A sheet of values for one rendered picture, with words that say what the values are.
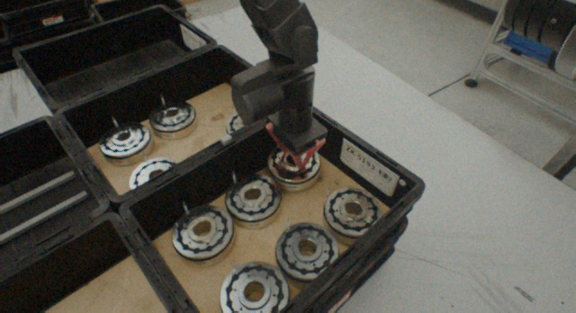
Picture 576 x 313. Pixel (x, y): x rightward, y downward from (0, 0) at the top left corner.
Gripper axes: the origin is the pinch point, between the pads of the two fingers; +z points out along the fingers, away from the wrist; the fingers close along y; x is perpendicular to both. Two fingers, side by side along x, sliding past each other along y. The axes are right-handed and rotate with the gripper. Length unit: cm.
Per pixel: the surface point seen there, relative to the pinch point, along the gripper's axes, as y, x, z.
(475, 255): 31.2, 24.2, 18.3
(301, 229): 12.3, -7.4, 2.4
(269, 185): 1.4, -6.8, 2.5
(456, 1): -125, 267, 89
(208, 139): -19.2, -9.7, 5.9
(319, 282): 23.0, -12.9, -5.0
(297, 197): 4.9, -2.8, 5.5
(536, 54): -23, 182, 57
